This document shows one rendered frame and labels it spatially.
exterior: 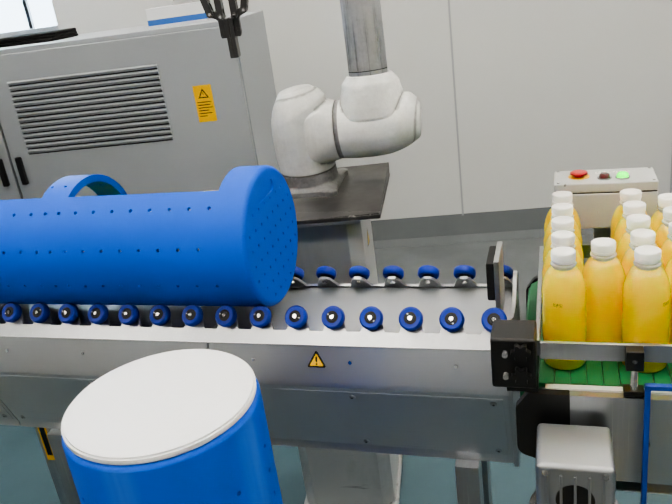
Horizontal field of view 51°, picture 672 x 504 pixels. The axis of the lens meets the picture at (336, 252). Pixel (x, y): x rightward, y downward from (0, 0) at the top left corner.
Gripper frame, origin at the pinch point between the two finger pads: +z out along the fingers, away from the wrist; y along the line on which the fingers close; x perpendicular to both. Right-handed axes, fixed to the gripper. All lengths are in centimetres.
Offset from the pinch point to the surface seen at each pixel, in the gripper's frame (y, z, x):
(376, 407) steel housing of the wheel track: -18, 70, 21
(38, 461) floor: 117, 149, -77
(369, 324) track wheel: -19, 52, 20
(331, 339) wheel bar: -11, 55, 18
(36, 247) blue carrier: 47, 35, 4
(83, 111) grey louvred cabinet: 93, 35, -152
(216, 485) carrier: 2, 50, 62
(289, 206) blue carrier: -4.1, 36.5, -7.5
